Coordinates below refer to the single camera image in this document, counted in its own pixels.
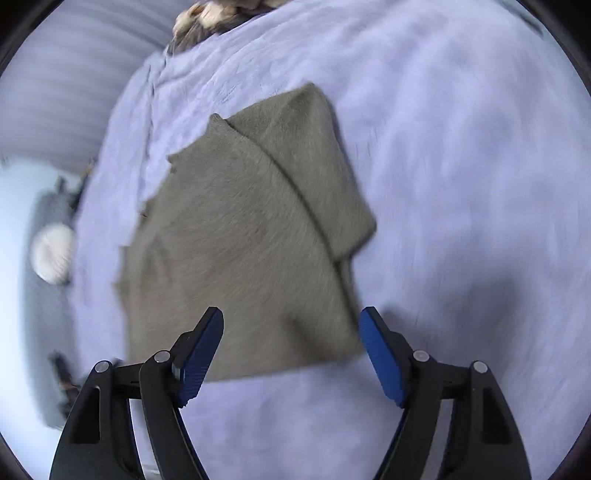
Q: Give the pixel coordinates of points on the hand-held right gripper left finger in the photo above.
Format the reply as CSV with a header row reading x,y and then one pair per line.
x,y
196,364

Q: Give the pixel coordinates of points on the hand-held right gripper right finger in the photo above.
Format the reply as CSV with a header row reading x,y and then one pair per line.
x,y
385,360

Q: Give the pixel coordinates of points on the brown knit sweater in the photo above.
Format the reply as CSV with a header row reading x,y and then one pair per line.
x,y
240,230

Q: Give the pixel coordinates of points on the grey quilted sofa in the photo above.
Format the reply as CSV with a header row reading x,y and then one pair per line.
x,y
41,323

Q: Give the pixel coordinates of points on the round white pleated cushion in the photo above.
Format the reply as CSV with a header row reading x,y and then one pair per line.
x,y
53,254

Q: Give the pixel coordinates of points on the lavender plush blanket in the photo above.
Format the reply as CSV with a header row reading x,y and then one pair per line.
x,y
461,184

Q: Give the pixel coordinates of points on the grey curtain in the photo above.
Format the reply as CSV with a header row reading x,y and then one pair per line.
x,y
69,92

